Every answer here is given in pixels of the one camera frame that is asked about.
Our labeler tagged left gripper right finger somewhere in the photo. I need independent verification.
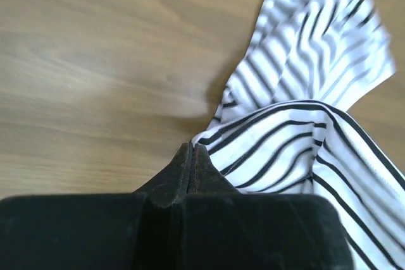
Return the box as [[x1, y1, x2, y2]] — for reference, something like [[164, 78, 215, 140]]
[[187, 144, 239, 194]]

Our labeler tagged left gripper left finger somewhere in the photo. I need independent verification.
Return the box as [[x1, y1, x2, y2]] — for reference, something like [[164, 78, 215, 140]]
[[134, 142, 193, 208]]

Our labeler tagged black white striped tank top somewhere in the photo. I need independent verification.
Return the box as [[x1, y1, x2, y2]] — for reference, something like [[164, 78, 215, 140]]
[[193, 0, 404, 269]]

